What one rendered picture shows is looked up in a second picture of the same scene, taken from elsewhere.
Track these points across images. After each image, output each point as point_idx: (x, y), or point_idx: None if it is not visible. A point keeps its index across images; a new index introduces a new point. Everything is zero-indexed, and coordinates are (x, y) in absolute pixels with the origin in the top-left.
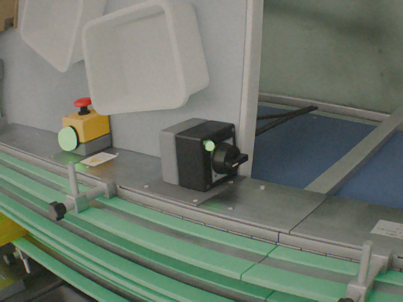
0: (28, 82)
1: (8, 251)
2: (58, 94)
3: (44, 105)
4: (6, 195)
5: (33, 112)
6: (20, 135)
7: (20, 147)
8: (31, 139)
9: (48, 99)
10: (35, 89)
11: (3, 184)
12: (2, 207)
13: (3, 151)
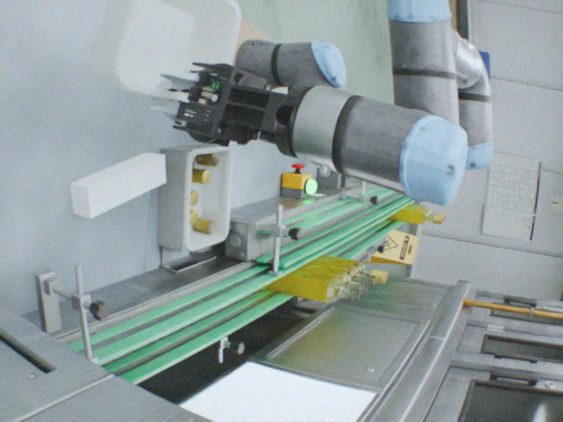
0: (235, 165)
1: (269, 331)
2: (262, 170)
3: (249, 182)
4: (309, 244)
5: (236, 192)
6: (261, 208)
7: (294, 207)
8: (275, 205)
9: (253, 175)
10: (242, 170)
11: (291, 246)
12: (319, 251)
13: (283, 219)
